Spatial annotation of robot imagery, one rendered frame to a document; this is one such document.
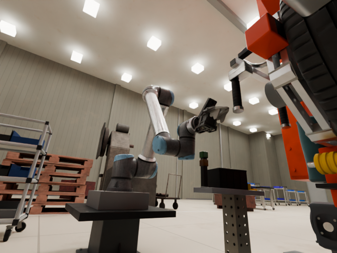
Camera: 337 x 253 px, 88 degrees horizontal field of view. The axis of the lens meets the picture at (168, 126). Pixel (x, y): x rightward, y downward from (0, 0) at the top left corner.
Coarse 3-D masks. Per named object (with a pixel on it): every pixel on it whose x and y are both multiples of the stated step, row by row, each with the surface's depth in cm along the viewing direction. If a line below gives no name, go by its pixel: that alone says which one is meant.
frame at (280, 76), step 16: (288, 48) 50; (272, 64) 52; (288, 64) 48; (272, 80) 51; (288, 80) 48; (304, 80) 49; (288, 96) 50; (304, 96) 48; (304, 112) 52; (320, 112) 47; (304, 128) 52; (320, 128) 50; (336, 128) 49; (320, 144) 55; (336, 144) 57
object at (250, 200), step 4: (252, 188) 518; (216, 196) 562; (220, 196) 544; (248, 196) 504; (252, 196) 509; (216, 200) 558; (220, 200) 540; (248, 200) 500; (252, 200) 505; (216, 204) 555; (220, 204) 537; (248, 204) 496; (252, 204) 501; (220, 208) 545; (248, 208) 503; (252, 208) 508
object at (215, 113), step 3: (216, 108) 73; (219, 108) 72; (222, 108) 72; (225, 108) 71; (210, 111) 77; (213, 111) 76; (216, 111) 74; (219, 111) 72; (210, 114) 77; (213, 114) 75; (216, 114) 73; (216, 117) 72
